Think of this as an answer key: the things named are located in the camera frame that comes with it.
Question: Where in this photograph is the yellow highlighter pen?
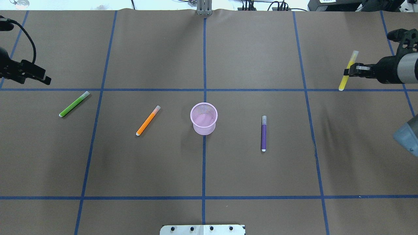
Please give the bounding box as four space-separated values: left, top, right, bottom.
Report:
338 50 359 91

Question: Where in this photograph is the green highlighter pen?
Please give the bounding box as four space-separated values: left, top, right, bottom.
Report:
58 91 90 118

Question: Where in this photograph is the purple highlighter pen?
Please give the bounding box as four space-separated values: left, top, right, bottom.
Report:
260 116 267 152

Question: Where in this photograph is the orange highlighter pen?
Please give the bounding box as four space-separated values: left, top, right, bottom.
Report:
136 105 161 136

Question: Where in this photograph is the pink mesh pen holder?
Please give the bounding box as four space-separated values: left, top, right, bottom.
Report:
190 102 218 136

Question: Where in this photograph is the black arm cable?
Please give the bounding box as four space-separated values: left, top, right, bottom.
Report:
0 18 37 64

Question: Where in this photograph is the aluminium frame post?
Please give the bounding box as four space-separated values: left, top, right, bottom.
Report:
196 0 213 16

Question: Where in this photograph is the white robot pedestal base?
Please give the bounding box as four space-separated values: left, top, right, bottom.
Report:
159 224 246 235

